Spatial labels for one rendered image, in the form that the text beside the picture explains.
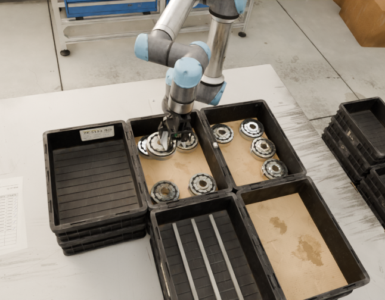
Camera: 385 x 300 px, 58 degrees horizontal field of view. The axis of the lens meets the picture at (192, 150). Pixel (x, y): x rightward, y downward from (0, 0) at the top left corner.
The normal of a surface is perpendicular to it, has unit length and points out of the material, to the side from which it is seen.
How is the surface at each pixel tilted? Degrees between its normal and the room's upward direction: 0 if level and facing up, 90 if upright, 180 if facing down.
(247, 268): 0
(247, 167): 0
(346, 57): 0
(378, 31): 90
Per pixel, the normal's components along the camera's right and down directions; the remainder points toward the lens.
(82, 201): 0.11, -0.60
